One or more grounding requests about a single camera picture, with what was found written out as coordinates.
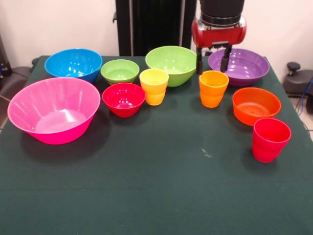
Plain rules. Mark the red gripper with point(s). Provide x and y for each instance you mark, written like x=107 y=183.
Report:
x=217 y=35

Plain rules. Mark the orange plastic cup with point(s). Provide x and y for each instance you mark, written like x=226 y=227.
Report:
x=211 y=98

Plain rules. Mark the purple plastic bowl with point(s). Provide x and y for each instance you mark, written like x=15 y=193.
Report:
x=249 y=66

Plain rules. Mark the large green plastic bowl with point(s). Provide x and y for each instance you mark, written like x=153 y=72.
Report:
x=171 y=61

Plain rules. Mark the orange plastic bowl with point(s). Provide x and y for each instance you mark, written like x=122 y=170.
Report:
x=254 y=102

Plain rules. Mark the yellow plastic cup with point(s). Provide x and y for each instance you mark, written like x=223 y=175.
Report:
x=154 y=95

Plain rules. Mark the small green plastic bowl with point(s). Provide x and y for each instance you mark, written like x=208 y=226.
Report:
x=119 y=71

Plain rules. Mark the small red plastic bowl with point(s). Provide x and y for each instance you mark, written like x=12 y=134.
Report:
x=123 y=98

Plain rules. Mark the red plastic cup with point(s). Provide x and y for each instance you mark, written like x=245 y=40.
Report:
x=269 y=147

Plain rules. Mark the dark green table cloth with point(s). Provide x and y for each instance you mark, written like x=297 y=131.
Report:
x=156 y=183

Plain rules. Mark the blue plastic bowl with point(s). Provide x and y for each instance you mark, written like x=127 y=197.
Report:
x=73 y=61

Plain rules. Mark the large pink plastic bowl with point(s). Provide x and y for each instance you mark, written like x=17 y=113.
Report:
x=61 y=98

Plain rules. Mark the black pedestal leg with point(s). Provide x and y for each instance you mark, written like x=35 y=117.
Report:
x=298 y=83
x=14 y=80

